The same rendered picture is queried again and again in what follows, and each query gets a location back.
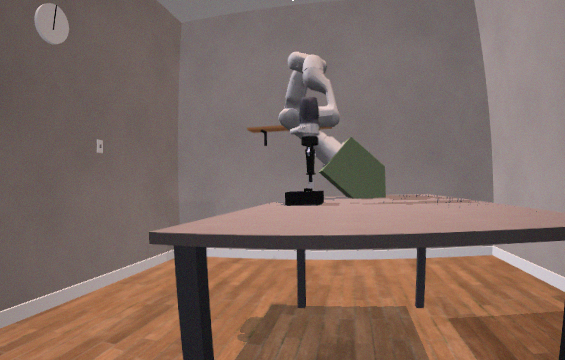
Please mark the black lighting desk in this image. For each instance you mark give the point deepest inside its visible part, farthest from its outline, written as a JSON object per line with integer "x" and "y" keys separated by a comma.
{"x": 303, "y": 197}

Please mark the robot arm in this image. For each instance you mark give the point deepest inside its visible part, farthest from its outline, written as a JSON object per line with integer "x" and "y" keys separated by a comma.
{"x": 310, "y": 115}

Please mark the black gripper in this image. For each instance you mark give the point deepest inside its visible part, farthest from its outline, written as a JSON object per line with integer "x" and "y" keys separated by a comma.
{"x": 309, "y": 142}

